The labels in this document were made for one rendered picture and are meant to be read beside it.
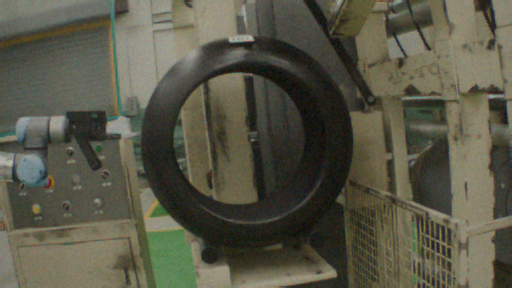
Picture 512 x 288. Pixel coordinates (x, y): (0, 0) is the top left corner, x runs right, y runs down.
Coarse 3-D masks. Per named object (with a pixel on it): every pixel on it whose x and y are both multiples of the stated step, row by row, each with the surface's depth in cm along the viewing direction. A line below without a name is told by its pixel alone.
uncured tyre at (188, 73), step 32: (192, 64) 148; (224, 64) 148; (256, 64) 149; (288, 64) 150; (320, 64) 157; (160, 96) 148; (320, 96) 151; (160, 128) 147; (320, 128) 178; (352, 128) 157; (160, 160) 147; (320, 160) 178; (160, 192) 150; (192, 192) 175; (288, 192) 179; (320, 192) 153; (192, 224) 150; (224, 224) 150; (256, 224) 151; (288, 224) 152
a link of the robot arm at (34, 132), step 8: (24, 120) 150; (32, 120) 151; (40, 120) 151; (48, 120) 151; (24, 128) 149; (32, 128) 150; (40, 128) 150; (48, 128) 150; (24, 136) 150; (32, 136) 150; (40, 136) 150; (48, 136) 151; (24, 144) 151; (32, 144) 150; (40, 144) 151
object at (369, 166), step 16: (352, 112) 203; (368, 112) 185; (368, 128) 185; (368, 144) 185; (384, 144) 186; (352, 160) 185; (368, 160) 186; (384, 160) 186; (352, 176) 185; (368, 176) 186; (384, 176) 187; (352, 192) 185; (352, 208) 186
